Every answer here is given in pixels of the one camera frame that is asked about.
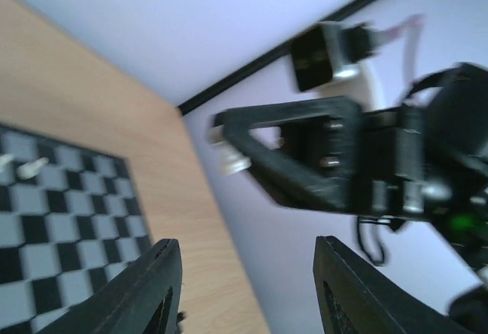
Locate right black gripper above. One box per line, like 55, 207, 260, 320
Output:
228, 105, 431, 220

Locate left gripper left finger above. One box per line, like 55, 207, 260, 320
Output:
41, 239, 183, 334

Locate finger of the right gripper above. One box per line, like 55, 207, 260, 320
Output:
211, 96, 362, 128

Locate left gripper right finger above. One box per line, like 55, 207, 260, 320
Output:
313, 236, 469, 333

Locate white chess pawn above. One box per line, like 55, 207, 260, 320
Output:
17, 157, 49, 180
207, 126, 251, 175
0, 154, 14, 173

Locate black grey chessboard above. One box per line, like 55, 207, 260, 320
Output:
1, 127, 152, 333

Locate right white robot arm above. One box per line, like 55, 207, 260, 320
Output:
209, 63, 487, 333

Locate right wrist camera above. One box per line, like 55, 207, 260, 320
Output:
289, 21, 381, 92

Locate black frame post right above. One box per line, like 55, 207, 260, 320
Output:
178, 0, 377, 115

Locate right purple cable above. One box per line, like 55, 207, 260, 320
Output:
380, 13, 426, 83

